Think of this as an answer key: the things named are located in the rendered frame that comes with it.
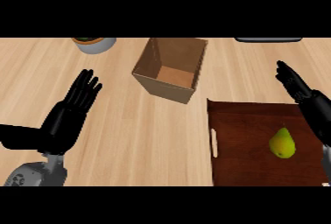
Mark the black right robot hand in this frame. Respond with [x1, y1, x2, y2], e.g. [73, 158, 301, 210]
[273, 59, 331, 147]

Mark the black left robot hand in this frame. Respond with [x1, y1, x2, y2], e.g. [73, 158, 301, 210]
[0, 68, 104, 156]

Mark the green yellow pear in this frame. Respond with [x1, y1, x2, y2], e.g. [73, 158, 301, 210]
[267, 127, 296, 160]

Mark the dark brown wooden tray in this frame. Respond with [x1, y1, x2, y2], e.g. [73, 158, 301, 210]
[205, 98, 331, 187]

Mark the open cardboard box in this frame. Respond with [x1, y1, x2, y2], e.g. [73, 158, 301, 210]
[129, 37, 209, 105]

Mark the dark grey flat object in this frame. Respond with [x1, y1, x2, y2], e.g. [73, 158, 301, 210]
[231, 37, 304, 44]

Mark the grey plant pot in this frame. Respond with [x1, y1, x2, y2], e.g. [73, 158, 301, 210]
[69, 37, 117, 55]

